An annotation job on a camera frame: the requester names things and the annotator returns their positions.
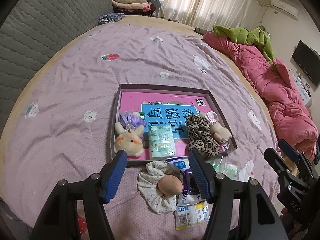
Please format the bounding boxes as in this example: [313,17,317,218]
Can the white cabinet with items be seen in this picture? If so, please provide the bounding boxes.
[291,74,312,108]

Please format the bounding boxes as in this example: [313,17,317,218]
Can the green sponge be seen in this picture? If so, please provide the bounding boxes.
[208,155,225,173]

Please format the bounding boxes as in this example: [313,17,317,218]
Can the grey quilted sofa cover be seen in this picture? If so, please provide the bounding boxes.
[1,0,112,128]

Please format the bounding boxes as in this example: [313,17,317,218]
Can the yellow white wipes packet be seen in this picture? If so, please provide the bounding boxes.
[175,202,210,230]

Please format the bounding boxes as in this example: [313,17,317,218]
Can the beige plush bear toy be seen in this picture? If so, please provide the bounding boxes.
[200,112,232,143]

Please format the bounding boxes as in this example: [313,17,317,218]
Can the stack of folded clothes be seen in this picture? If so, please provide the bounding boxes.
[112,0,157,17]

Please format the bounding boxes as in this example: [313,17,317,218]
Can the white wall air conditioner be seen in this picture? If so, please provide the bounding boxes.
[270,0,299,20]

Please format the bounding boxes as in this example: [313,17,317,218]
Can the green tissue pack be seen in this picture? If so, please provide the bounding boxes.
[216,163,238,180]
[148,125,176,159]

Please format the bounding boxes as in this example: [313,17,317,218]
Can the white floral scrunchie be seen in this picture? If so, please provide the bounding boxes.
[137,160,177,215]

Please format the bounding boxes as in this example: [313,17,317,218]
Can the shallow purple cardboard box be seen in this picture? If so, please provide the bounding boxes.
[111,84,231,156]

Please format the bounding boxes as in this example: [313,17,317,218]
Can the leopard print scrunchie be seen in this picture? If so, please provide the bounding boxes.
[185,114,220,158]

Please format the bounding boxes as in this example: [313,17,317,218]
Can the pink blue children's book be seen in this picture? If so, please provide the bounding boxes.
[118,90,214,156]

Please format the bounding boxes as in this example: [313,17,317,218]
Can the pink satin scrunchie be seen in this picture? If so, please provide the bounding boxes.
[203,111,219,125]

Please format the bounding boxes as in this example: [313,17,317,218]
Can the lilac patterned bed sheet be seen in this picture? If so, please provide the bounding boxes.
[1,23,279,226]

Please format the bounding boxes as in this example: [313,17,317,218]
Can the blue patterned cloth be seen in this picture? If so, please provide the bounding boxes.
[98,12,125,25]

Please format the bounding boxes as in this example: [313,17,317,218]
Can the black wall television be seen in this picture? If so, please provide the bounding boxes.
[292,40,320,87]

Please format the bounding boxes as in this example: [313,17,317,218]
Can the purple satin scrunchie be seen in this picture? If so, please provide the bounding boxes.
[119,112,146,129]

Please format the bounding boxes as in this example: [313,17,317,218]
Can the cream plush bunny toy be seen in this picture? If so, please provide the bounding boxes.
[114,122,144,157]

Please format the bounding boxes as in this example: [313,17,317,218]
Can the peach makeup sponge egg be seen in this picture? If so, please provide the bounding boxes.
[157,174,183,196]

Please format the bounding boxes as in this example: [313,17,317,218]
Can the white window curtains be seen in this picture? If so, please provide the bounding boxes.
[159,0,253,30]

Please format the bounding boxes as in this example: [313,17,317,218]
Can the green fleece garment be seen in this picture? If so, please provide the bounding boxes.
[213,25,276,66]

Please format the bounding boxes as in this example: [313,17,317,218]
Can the pink quilted comforter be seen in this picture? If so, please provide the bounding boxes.
[203,31,319,161]

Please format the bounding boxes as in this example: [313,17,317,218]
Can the cartoon doll face packet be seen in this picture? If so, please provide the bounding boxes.
[167,156,205,206]

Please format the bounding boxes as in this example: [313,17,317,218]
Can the green tissue pack in box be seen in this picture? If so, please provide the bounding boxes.
[148,125,176,159]

